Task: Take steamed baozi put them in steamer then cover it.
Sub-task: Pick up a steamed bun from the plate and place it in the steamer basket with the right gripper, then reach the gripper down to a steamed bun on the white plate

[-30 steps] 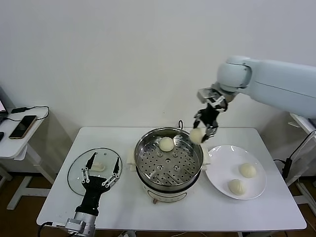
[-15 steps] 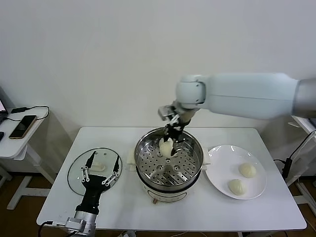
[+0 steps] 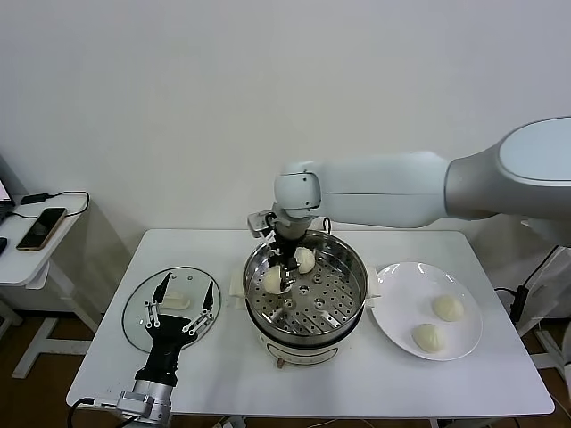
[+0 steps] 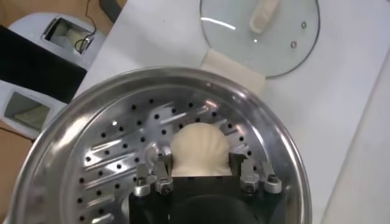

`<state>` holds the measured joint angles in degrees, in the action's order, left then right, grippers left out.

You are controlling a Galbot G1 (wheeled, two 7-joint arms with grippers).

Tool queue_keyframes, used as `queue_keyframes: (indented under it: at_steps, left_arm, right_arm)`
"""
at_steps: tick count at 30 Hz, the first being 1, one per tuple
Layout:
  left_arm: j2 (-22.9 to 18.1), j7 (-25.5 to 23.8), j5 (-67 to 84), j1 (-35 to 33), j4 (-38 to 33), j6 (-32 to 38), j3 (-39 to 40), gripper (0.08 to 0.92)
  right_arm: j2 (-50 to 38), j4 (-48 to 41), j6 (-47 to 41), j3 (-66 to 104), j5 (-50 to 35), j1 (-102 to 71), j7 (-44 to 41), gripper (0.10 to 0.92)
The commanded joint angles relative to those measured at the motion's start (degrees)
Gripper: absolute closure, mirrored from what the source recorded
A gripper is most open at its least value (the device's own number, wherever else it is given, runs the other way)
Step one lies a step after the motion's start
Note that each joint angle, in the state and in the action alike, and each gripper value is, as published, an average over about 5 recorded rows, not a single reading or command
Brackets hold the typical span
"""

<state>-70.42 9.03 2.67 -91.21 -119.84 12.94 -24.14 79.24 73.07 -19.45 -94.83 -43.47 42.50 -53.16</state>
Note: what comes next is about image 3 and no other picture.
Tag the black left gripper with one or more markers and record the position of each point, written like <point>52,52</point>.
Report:
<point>167,348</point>

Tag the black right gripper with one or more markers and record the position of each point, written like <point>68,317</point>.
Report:
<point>285,252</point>

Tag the white steamed baozi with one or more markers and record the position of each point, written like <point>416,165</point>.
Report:
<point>429,339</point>
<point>307,260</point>
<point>448,307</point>
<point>271,282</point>

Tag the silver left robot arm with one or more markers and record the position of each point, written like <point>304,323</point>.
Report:
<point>147,401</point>

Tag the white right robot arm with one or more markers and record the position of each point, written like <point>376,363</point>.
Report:
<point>379,191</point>

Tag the stainless steel steamer basket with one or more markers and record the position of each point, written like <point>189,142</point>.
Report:
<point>339,290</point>

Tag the round glass lid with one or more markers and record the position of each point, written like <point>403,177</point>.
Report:
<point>143,339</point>

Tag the white electric cooker base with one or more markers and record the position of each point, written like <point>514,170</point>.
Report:
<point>308,350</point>

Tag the white round plate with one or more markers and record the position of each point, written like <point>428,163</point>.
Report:
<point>401,294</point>

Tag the black gold-edged smartphone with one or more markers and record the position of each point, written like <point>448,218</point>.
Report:
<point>41,228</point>

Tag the white side table with phone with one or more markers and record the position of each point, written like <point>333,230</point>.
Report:
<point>11,267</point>

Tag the small black desk object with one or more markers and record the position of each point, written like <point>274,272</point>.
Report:
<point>2,246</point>

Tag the laptop with pink screen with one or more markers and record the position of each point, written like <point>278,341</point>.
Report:
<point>3,189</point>

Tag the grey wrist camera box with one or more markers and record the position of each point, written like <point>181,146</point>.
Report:
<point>258,225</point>

